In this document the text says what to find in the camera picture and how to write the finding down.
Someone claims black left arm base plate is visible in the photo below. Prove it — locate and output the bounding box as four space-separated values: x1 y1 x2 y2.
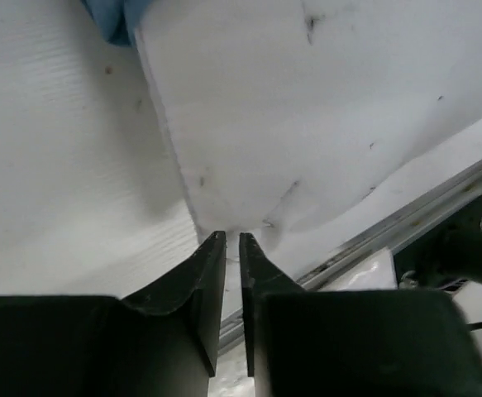
394 194 482 294

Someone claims aluminium front rail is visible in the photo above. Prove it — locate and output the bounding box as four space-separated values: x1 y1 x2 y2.
217 144 482 356

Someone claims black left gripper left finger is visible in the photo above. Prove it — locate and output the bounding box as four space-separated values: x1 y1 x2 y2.
0 232 226 396

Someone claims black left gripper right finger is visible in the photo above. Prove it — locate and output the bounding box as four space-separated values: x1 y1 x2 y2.
239 233 482 396

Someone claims white pillow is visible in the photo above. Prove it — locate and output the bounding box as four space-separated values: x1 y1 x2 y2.
135 1 482 233

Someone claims blue fabric pillowcase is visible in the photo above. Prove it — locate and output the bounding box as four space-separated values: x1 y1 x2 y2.
81 0 141 47

